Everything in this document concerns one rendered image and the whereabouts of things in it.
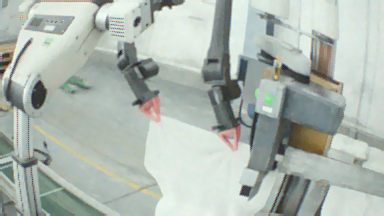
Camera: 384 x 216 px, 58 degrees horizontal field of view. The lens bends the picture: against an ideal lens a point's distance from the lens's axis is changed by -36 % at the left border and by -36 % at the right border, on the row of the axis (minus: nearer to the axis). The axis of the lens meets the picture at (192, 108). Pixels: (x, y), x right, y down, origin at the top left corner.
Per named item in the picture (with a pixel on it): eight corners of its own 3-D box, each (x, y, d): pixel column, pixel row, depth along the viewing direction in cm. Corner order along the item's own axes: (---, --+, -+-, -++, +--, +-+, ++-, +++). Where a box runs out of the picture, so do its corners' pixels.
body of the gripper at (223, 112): (243, 121, 165) (236, 98, 166) (231, 126, 156) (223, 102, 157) (225, 126, 169) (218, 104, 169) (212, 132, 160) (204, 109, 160)
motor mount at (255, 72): (240, 101, 182) (247, 57, 178) (246, 99, 188) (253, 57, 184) (302, 122, 170) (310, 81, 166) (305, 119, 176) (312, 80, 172)
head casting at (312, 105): (244, 167, 143) (266, 66, 136) (270, 147, 165) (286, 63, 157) (319, 185, 131) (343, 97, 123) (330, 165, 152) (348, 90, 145)
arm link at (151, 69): (115, 62, 178) (126, 52, 172) (137, 52, 186) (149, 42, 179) (126, 90, 178) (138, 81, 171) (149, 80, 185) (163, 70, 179)
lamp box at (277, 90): (254, 111, 135) (260, 78, 132) (259, 109, 139) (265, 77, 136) (277, 119, 132) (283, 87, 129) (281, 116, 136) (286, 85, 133)
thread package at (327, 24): (307, 29, 153) (308, -8, 149) (313, 31, 165) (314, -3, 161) (337, 42, 147) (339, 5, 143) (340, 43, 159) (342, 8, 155)
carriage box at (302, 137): (269, 154, 170) (287, 68, 162) (291, 134, 200) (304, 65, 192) (318, 168, 160) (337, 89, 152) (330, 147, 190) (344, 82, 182)
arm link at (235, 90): (200, 66, 162) (223, 66, 157) (219, 62, 171) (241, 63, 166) (202, 105, 164) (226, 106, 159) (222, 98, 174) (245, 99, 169)
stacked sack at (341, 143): (325, 149, 414) (328, 136, 411) (331, 140, 450) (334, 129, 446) (365, 164, 384) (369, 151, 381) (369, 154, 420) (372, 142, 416)
